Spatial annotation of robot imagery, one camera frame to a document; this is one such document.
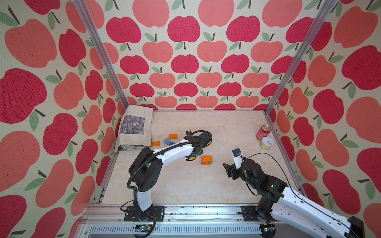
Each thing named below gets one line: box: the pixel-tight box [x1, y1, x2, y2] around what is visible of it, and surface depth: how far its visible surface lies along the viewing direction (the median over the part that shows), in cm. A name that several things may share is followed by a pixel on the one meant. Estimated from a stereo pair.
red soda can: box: [255, 124, 271, 141], surface depth 99 cm
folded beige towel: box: [115, 104, 154, 153], surface depth 103 cm
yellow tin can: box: [259, 136, 274, 151], surface depth 98 cm
